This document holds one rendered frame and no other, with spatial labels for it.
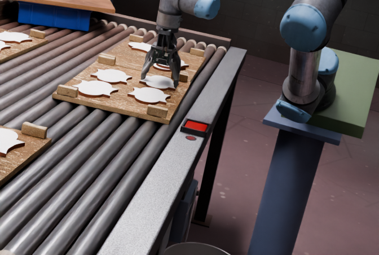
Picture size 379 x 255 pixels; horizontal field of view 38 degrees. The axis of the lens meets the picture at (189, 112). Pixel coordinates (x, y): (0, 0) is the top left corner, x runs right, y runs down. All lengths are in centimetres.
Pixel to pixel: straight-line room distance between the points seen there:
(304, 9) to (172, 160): 49
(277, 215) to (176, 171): 87
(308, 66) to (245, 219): 162
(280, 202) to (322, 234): 109
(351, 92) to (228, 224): 122
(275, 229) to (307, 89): 66
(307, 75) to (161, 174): 56
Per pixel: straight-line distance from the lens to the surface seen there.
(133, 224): 110
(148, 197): 120
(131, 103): 165
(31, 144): 132
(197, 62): 224
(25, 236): 103
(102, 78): 180
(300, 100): 174
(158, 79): 189
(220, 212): 308
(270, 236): 218
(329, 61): 184
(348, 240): 321
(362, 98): 206
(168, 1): 174
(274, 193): 211
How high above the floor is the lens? 149
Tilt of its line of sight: 20 degrees down
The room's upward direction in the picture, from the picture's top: 11 degrees clockwise
